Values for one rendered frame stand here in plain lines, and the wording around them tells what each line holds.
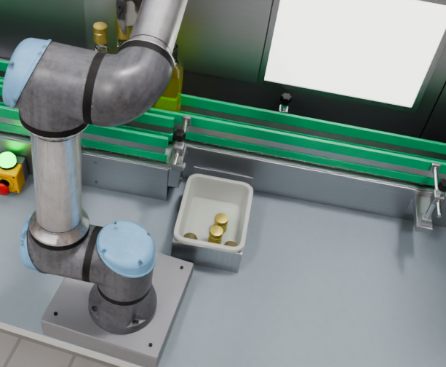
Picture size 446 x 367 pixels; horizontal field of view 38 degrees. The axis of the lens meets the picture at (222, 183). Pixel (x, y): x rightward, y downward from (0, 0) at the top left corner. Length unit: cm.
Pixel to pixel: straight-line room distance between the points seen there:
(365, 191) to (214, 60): 53
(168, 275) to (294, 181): 44
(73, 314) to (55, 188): 38
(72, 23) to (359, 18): 75
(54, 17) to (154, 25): 76
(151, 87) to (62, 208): 32
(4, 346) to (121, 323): 102
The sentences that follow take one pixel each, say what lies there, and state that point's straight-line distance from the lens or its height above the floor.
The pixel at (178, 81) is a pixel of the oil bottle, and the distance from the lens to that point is 161.
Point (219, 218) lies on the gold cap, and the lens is 163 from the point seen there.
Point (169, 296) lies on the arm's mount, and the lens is 151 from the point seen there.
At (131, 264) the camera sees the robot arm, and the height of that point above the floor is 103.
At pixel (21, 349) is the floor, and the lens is 237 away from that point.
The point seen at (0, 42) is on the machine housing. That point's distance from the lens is 195.
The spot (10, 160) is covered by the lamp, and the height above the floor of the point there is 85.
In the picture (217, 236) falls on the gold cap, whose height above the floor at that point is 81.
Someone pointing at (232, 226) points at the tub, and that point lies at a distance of 168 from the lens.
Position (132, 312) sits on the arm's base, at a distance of 140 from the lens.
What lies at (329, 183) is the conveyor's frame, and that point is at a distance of 174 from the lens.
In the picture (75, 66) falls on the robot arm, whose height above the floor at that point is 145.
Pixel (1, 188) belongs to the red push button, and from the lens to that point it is 172.
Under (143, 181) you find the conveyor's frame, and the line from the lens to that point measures 169.
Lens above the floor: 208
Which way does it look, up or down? 48 degrees down
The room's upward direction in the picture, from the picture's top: 9 degrees clockwise
